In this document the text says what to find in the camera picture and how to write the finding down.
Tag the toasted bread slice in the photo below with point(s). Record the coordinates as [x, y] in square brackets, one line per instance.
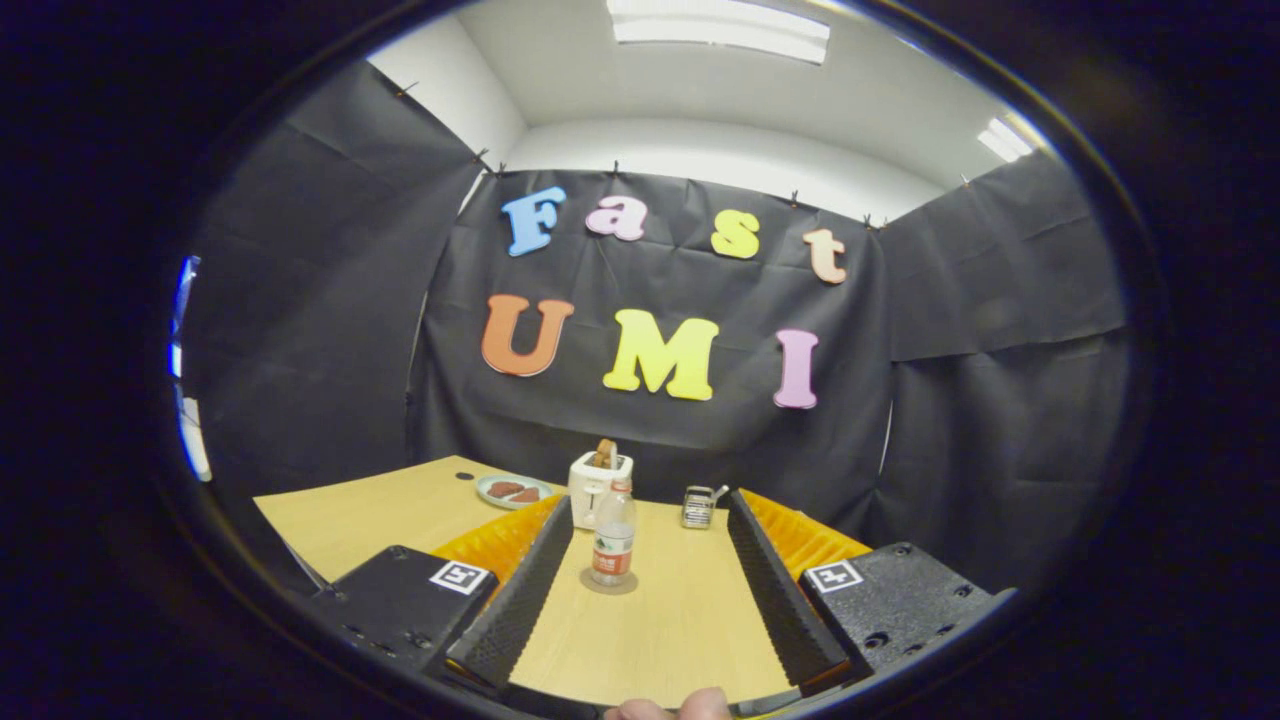
[605, 455]

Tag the wooden table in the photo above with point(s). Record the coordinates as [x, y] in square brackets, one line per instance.
[680, 625]

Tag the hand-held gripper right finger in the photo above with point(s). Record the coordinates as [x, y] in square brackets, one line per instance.
[780, 600]

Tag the brown meat piece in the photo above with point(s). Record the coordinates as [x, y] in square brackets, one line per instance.
[503, 489]
[527, 495]

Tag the small ceiling light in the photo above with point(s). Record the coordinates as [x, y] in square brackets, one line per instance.
[1005, 140]

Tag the white toaster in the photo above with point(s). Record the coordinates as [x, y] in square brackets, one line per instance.
[585, 490]

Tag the brown round coaster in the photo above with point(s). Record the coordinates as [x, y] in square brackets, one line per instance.
[631, 583]

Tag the clear plastic juice bottle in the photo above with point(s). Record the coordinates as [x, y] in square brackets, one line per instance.
[612, 550]

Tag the pale green plate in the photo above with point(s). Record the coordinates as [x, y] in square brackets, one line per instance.
[485, 498]

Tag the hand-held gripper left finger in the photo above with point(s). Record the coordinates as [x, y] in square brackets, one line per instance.
[525, 600]

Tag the long ceiling light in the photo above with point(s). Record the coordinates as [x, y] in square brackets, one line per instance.
[720, 28]

